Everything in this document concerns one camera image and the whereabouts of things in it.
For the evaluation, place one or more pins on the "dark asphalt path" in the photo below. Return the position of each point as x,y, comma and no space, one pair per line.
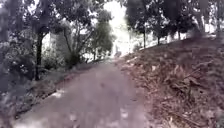
93,100

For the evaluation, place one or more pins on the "leaf-covered earth slope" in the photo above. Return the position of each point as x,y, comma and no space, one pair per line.
180,80

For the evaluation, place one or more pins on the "row of trees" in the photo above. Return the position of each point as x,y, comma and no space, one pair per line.
166,16

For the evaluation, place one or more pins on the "trees and bushes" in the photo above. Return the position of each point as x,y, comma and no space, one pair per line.
40,33

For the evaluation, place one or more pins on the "leaf-littered verge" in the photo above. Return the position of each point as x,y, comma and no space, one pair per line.
30,90

